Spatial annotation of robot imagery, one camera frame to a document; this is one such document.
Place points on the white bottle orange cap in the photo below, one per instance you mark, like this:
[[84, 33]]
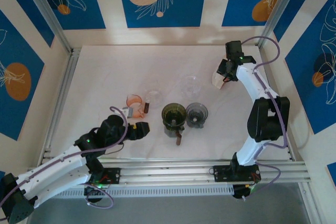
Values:
[[218, 81]]

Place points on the orange glass server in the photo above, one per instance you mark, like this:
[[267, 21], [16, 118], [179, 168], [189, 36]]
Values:
[[135, 100]]

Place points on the clear glass dripper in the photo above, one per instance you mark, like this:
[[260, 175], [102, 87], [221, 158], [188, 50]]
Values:
[[191, 86]]

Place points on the green plastic dripper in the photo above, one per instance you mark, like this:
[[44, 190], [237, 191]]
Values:
[[173, 112]]

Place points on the grey plastic dripper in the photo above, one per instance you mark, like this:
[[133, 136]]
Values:
[[197, 113]]

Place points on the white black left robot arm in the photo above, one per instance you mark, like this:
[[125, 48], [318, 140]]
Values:
[[52, 163]]

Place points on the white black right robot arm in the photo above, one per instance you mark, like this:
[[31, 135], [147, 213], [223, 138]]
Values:
[[267, 119]]

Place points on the wide aluminium frame rail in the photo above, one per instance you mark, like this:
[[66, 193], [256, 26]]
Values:
[[170, 171]]

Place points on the aluminium frame post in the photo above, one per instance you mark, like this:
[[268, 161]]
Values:
[[278, 6], [47, 11]]

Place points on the aluminium side rail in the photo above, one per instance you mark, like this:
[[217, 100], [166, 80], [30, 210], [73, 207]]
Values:
[[291, 154], [63, 90]]

